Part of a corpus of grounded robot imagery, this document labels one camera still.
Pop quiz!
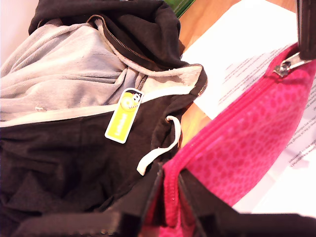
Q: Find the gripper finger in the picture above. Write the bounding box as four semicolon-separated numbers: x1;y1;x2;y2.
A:
296;0;316;61
178;172;316;237
14;162;164;237

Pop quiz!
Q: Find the black grey hooded jacket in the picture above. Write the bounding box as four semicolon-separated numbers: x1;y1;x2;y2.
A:
0;0;209;237

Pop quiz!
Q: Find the printed paper sheet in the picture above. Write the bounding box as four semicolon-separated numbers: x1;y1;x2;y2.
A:
180;0;316;215

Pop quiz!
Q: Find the silver green pet food bag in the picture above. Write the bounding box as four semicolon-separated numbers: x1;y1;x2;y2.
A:
164;0;196;18

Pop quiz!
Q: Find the small LeRobot sticker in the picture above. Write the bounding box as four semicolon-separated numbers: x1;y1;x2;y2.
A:
104;87;144;144

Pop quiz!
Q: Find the red zip pouch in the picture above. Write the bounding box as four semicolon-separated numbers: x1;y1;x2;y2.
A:
142;41;316;237

